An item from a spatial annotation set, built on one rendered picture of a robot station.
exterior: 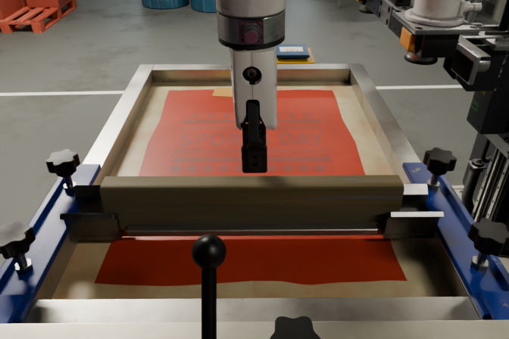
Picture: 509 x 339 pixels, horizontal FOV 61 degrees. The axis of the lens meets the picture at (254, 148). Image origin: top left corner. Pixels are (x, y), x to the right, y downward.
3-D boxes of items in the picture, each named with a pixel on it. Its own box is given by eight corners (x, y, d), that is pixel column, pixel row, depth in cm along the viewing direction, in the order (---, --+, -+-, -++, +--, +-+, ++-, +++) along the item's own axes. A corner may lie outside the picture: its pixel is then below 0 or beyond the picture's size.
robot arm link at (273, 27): (288, 22, 43) (288, 49, 44) (283, -2, 50) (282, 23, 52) (212, 24, 43) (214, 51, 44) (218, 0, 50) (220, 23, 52)
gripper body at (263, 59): (288, 41, 44) (285, 135, 50) (282, 11, 52) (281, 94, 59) (213, 42, 44) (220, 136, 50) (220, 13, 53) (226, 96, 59)
